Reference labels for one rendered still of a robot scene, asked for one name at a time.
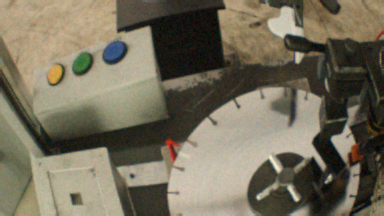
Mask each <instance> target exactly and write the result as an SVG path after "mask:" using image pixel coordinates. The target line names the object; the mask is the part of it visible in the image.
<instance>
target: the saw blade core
mask: <svg viewBox="0 0 384 216"><path fill-rule="evenodd" d="M261 91H262V94H263V96H264V97H265V98H264V99H262V98H261V93H260V90H257V91H254V92H251V93H248V94H246V95H244V94H243V96H242V95H241V97H240V96H238V98H237V97H236V99H235V101H236V103H237V104H238V106H240V108H239V109H238V108H236V107H237V106H236V104H235V103H234V101H233V100H232V101H230V102H229V103H227V104H225V105H224V106H222V107H220V108H219V109H218V110H216V111H214V112H213V113H211V114H210V115H209V118H210V119H211V120H212V121H214V122H217V123H218V124H217V125H213V124H212V122H211V121H210V120H209V119H208V118H207V119H205V120H204V121H203V122H202V123H201V124H199V125H198V126H197V127H196V129H195V130H194V132H193V133H192V134H191V136H190V137H189V138H188V140H189V141H190V142H192V143H194V144H195V143H196V144H197V146H196V147H194V146H193V144H191V143H189V142H187V141H186V143H185V144H184V146H182V148H181V149H180V151H179V152H183V153H186V154H188V155H191V156H190V158H189V159H187V158H184V157H182V156H178V155H177V157H176V159H175V162H174V164H173V165H174V166H176V167H179V168H184V171H181V170H180V169H178V168H174V167H173V169H172V172H171V175H170V179H169V183H168V187H169V188H168V192H178V193H179V194H178V195H176V194H168V203H169V210H170V215H171V216H175V215H177V216H178V215H179V214H182V216H258V214H257V215H256V213H254V212H253V210H251V208H250V207H249V205H248V200H247V188H248V185H249V181H250V179H251V176H252V175H253V174H254V172H255V171H256V170H257V168H258V167H259V166H260V165H261V164H262V163H263V162H265V161H266V160H268V159H269V155H270V154H271V153H275V154H279V153H285V152H291V153H292V152H295V153H297V154H300V155H301V156H303V157H304V158H306V157H307V156H309V157H310V158H311V160H310V163H309V164H310V166H311V168H312V171H313V173H312V174H313V185H312V187H311V191H310V194H309V195H308V197H307V198H306V200H305V202H304V203H303V204H302V205H301V207H300V208H299V209H297V210H295V211H294V212H293V213H291V214H289V215H287V216H341V215H344V216H348V215H349V213H350V211H351V209H352V206H353V203H354V201H355V198H356V197H351V198H350V195H352V196H356V194H357V190H358V184H359V176H355V177H353V175H354V174H355V175H358V174H360V173H359V172H360V167H359V165H360V164H359V160H357V161H355V162H353V159H352V158H353V157H352V152H351V146H353V145H355V140H354V138H353V135H352V134H351V135H350V136H349V137H348V138H347V137H346V136H348V135H349V134H350V133H351V131H350V129H349V127H348V125H347V124H346V126H345V129H344V131H343V133H342V134H341V135H334V136H332V138H331V141H332V142H333V143H334V145H335V147H336V149H337V151H338V152H339V153H340V155H341V157H342V158H343V159H344V162H345V163H346V167H345V168H344V170H343V172H341V173H340V175H339V176H338V177H337V178H336V179H334V180H333V178H332V179H331V180H326V182H324V170H325V168H326V165H325V164H324V163H323V161H322V160H321V159H322V158H320V156H319V155H318V153H317V152H316V150H315V148H314V147H313V145H312V139H313V137H314V136H316V135H317V134H318V132H320V127H319V125H320V124H319V117H318V113H319V109H320V104H321V98H319V97H318V96H316V95H314V94H311V93H309V92H308V96H307V100H305V99H304V98H306V91H304V90H299V89H292V88H291V87H286V91H287V97H284V94H285V90H284V87H277V88H273V87H270V88H265V89H261Z"/></svg>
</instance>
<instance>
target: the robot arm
mask: <svg viewBox="0 0 384 216"><path fill-rule="evenodd" d="M142 1H145V2H151V3H154V2H157V3H160V2H167V1H170V0H142ZM317 1H319V2H320V3H321V4H322V6H323V7H324V8H325V9H326V10H327V11H328V12H329V13H331V14H333V15H338V14H339V13H338V12H339V11H340V9H341V6H340V4H338V2H337V1H336V0H317ZM258 2H259V3H261V4H265V5H268V6H269V7H274V8H276V9H280V8H282V9H281V16H280V17H278V18H271V19H269V21H268V25H269V28H270V29H271V31H272V32H273V33H274V34H277V35H278V36H281V37H282V38H284V35H286V34H293V35H299V36H303V37H304V29H303V28H304V25H303V23H304V22H303V10H304V9H303V7H304V6H303V0H258ZM303 55H304V53H298V52H293V60H294V61H295V63H299V62H300V61H301V59H302V57H303Z"/></svg>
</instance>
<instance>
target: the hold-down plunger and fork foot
mask: <svg viewBox="0 0 384 216"><path fill-rule="evenodd" d="M331 138H332V137H325V138H322V137H321V135H320V132H318V134H317V135H316V136H314V137H313V139H312V145H313V147H314V148H315V150H316V152H317V153H318V155H319V156H320V158H322V159H321V160H322V161H323V163H324V164H325V165H326V168H325V170H324V182H326V180H327V179H328V178H329V176H330V174H332V177H333V180H334V179H336V178H337V177H338V176H339V175H340V173H341V172H343V170H344V168H345V167H346V163H345V162H344V159H343V158H342V157H341V155H340V153H339V152H338V151H337V149H336V147H335V145H334V143H333V142H332V141H331Z"/></svg>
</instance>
